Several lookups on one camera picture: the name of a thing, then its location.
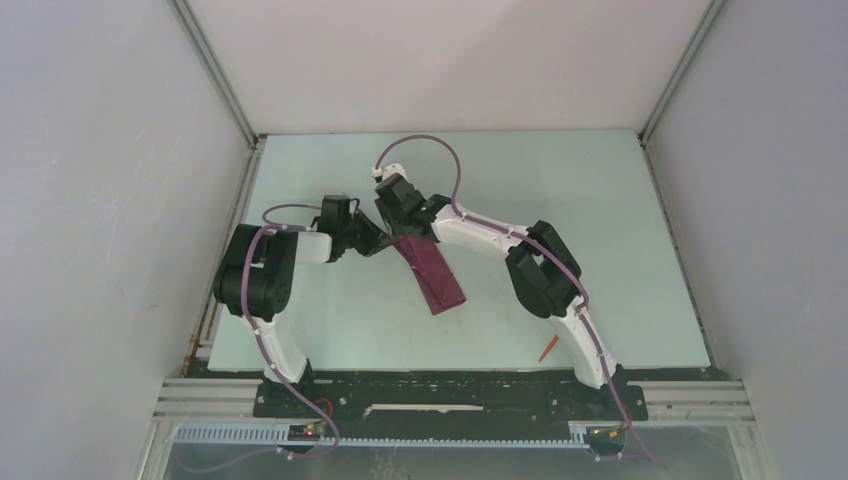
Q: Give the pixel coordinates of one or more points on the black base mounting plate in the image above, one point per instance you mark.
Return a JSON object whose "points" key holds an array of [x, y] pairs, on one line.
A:
{"points": [[470, 405]]}

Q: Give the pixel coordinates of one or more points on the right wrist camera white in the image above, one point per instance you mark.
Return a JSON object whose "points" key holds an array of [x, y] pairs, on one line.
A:
{"points": [[383, 172]]}

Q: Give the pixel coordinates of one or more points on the orange plastic knife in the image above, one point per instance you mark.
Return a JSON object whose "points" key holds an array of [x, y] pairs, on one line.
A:
{"points": [[549, 347]]}

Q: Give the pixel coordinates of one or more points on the left corner aluminium post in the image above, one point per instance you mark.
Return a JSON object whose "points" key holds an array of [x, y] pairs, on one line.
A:
{"points": [[198, 39]]}

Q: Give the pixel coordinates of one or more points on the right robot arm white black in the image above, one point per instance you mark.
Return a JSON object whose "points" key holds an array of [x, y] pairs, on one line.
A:
{"points": [[544, 274]]}

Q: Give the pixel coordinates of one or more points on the right corner aluminium post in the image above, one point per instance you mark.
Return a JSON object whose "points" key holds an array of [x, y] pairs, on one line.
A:
{"points": [[695, 44]]}

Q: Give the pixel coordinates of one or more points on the aluminium frame rail front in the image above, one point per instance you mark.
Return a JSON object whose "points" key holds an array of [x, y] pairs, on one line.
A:
{"points": [[222, 411]]}

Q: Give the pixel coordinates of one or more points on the corner aluminium post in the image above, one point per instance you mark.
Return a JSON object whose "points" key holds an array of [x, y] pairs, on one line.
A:
{"points": [[198, 39], [695, 44]]}

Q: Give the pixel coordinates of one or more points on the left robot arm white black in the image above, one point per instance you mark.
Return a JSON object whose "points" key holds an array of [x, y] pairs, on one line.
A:
{"points": [[254, 279]]}

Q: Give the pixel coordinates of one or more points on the magenta cloth napkin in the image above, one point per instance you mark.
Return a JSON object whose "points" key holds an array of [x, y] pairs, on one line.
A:
{"points": [[437, 283]]}

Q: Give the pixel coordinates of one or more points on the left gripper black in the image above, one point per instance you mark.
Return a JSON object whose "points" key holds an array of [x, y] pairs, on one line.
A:
{"points": [[380, 238]]}

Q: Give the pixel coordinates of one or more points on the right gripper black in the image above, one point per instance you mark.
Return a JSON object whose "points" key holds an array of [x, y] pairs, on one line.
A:
{"points": [[394, 226]]}

